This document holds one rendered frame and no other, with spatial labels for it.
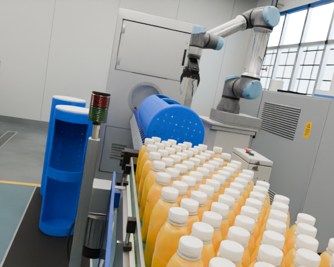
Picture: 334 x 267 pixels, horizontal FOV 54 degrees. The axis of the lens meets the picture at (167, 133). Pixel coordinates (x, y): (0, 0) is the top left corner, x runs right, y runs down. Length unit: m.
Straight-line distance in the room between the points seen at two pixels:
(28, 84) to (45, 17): 1.27
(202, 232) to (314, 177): 2.55
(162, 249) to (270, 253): 0.20
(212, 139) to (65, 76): 5.02
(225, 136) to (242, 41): 5.53
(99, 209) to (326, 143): 2.16
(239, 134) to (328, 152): 1.23
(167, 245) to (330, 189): 2.68
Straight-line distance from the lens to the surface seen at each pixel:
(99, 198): 1.42
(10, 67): 6.86
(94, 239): 1.50
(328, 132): 3.08
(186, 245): 0.55
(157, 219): 0.78
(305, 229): 0.76
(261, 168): 1.37
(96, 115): 1.11
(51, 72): 6.75
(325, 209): 3.30
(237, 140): 2.07
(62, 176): 2.34
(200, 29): 1.79
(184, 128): 1.60
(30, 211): 2.87
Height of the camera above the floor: 1.33
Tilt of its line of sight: 9 degrees down
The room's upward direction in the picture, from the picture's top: 11 degrees clockwise
